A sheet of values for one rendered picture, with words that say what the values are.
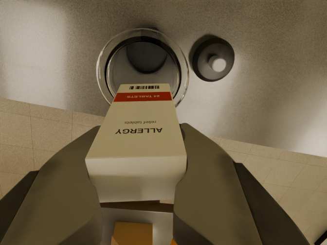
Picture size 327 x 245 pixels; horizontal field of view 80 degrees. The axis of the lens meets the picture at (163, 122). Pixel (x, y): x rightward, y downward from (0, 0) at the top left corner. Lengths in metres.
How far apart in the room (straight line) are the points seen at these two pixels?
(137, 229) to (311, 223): 2.60
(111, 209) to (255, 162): 1.56
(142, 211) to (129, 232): 0.08
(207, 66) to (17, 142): 1.76
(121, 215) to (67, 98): 0.43
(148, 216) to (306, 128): 0.56
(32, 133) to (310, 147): 1.77
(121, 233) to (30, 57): 0.58
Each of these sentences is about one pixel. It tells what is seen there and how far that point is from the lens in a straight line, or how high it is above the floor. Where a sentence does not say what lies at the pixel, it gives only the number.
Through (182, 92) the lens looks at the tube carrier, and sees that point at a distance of 0.24.
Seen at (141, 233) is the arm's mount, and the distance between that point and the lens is 0.77.
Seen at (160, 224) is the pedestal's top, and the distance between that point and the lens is 0.80.
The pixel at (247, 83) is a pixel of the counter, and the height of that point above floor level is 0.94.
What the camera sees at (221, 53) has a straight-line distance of 0.44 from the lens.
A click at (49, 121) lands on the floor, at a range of 1.76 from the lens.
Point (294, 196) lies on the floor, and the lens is 2.62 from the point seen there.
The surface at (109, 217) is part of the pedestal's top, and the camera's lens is 0.77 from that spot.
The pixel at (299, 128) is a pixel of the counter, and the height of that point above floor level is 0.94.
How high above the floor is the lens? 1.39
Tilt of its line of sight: 62 degrees down
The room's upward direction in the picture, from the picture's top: 173 degrees clockwise
